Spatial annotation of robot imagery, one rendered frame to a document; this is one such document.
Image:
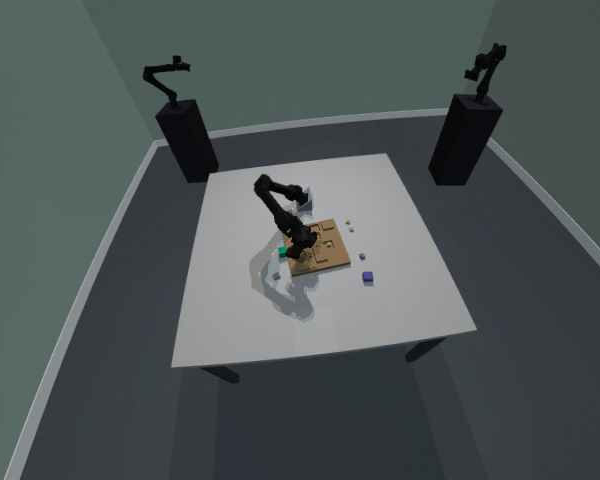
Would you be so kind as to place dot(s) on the tan puzzle board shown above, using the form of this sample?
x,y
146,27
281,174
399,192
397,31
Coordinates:
x,y
320,257

